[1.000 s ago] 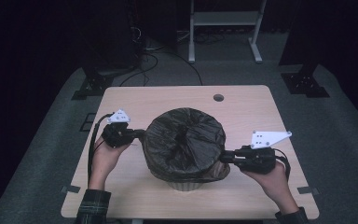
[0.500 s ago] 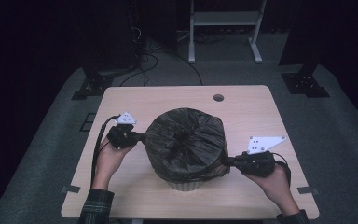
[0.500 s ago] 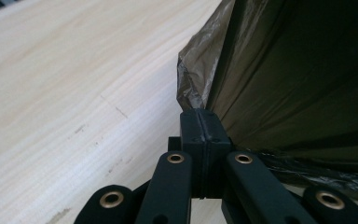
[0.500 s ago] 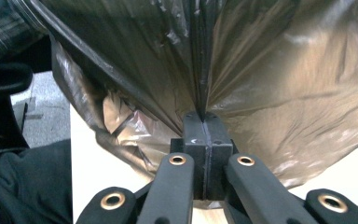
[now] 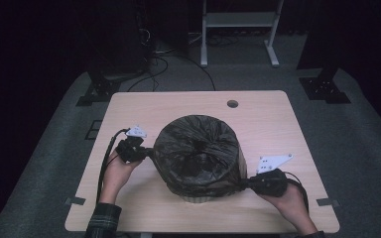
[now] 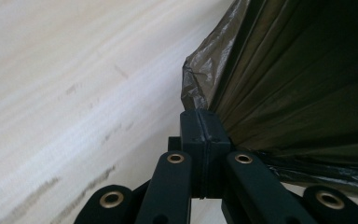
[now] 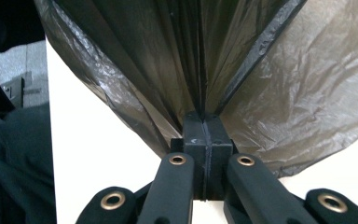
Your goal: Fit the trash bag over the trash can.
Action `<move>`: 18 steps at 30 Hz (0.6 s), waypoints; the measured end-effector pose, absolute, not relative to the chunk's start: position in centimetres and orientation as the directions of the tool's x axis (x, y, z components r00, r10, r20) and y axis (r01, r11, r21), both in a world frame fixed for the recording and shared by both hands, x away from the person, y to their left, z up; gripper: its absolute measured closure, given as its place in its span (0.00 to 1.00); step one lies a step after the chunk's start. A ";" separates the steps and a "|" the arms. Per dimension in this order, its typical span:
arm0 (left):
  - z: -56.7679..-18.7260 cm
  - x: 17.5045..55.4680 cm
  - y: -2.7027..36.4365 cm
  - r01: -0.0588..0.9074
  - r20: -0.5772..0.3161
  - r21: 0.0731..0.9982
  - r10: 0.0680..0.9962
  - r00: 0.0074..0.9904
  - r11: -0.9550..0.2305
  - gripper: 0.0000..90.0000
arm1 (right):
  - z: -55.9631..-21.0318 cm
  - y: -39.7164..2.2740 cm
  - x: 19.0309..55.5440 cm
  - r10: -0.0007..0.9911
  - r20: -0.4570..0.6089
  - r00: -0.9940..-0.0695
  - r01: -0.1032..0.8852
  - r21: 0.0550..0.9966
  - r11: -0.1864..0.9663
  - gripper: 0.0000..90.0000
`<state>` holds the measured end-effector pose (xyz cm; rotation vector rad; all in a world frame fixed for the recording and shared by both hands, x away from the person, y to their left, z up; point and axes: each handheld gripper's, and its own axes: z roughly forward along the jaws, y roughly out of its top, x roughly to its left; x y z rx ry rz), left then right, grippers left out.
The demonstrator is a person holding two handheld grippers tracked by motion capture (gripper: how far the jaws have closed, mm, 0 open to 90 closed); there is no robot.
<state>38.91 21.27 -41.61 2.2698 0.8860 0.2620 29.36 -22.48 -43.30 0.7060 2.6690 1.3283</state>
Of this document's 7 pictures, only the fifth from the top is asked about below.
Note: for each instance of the white metal stand frame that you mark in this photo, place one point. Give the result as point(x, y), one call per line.
point(239, 19)

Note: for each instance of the black metal stand base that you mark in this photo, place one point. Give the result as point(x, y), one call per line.
point(324, 89)
point(99, 91)

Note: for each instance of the grey tape strip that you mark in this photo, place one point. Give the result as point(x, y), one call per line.
point(75, 200)
point(327, 202)

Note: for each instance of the person's left hand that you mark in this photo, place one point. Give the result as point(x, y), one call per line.
point(117, 178)

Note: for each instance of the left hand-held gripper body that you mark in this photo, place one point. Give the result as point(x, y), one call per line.
point(130, 148)

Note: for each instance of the green plastic trash bin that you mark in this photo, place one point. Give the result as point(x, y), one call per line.
point(198, 199)

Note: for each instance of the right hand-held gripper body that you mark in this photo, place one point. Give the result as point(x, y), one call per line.
point(271, 181)

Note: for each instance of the person's right hand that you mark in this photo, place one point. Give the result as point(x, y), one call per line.
point(292, 208)

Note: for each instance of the black garbage bag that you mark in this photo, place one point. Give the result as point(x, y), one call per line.
point(196, 152)

